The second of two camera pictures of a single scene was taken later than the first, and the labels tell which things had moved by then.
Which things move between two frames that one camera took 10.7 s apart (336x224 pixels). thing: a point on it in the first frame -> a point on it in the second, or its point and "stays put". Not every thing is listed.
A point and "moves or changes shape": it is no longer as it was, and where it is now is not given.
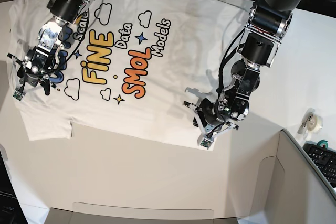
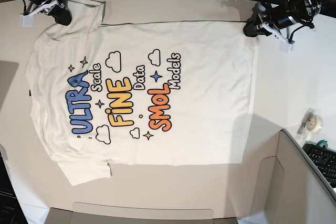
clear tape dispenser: x=312 y=123 stays put
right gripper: x=213 y=115 -> x=269 y=26
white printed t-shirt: x=144 y=55 moves or changes shape
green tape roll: x=323 y=142 stays put
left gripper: x=35 y=68 -> x=46 y=7
